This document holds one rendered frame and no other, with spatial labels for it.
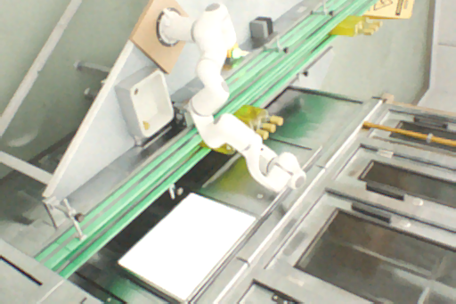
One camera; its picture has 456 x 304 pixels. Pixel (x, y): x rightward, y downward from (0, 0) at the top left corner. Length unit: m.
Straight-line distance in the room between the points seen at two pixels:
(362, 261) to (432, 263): 0.21
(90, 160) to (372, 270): 1.06
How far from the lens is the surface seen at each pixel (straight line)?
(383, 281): 1.67
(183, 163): 1.99
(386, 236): 1.79
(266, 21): 2.46
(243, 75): 2.19
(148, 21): 1.94
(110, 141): 1.93
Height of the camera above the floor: 2.17
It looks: 34 degrees down
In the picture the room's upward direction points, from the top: 105 degrees clockwise
